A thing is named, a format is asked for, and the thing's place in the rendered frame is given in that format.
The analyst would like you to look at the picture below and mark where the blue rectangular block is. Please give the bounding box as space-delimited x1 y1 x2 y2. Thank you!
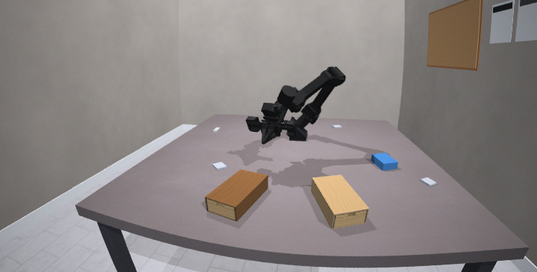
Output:
371 153 398 171

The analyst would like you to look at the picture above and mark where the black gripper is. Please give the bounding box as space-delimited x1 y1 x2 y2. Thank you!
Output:
246 111 298 144

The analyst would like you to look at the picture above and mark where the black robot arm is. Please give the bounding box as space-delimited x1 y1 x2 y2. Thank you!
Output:
261 66 346 131

